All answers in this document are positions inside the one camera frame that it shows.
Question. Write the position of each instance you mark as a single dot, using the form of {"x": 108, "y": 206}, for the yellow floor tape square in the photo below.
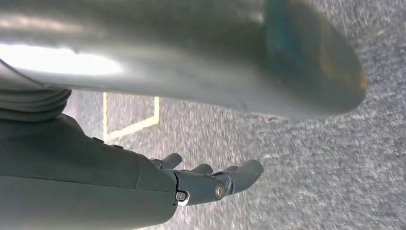
{"x": 133, "y": 127}

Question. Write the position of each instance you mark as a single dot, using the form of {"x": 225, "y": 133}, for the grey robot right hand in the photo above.
{"x": 79, "y": 177}

